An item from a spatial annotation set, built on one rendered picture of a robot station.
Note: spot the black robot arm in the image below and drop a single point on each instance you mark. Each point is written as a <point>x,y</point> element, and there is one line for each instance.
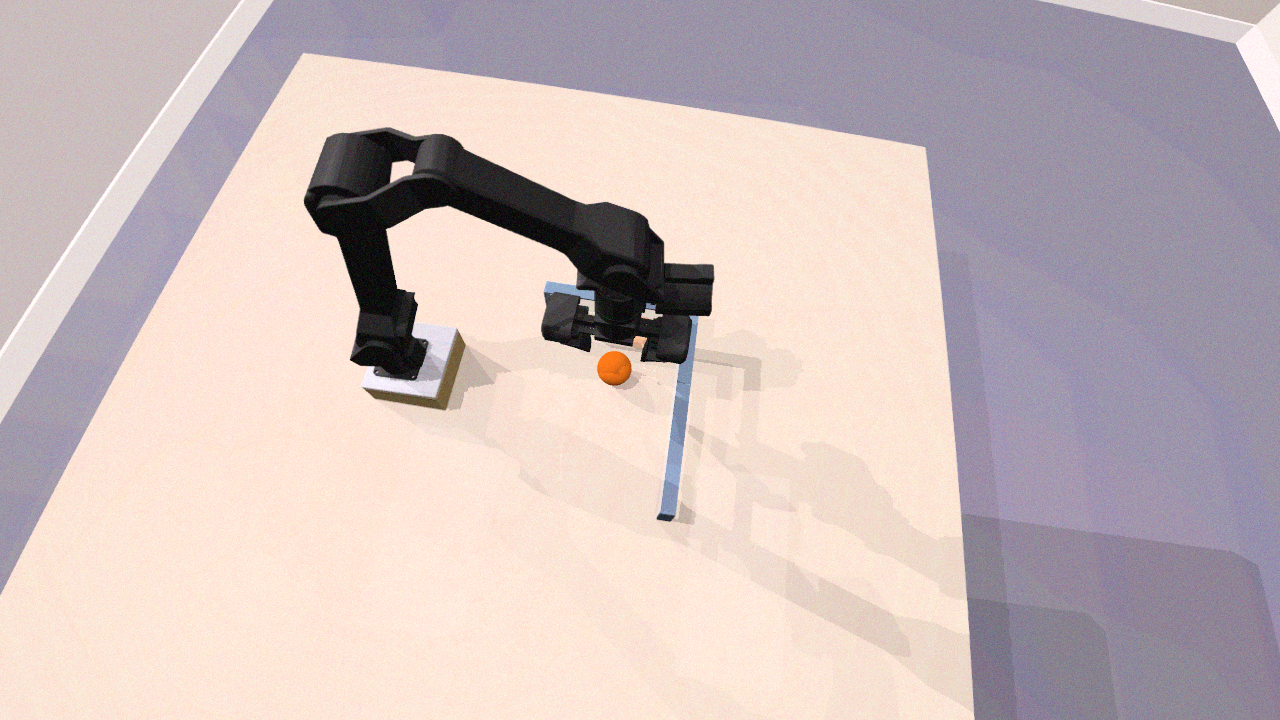
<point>616,253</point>

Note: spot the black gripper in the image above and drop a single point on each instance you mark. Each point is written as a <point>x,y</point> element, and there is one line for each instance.
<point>568,323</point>

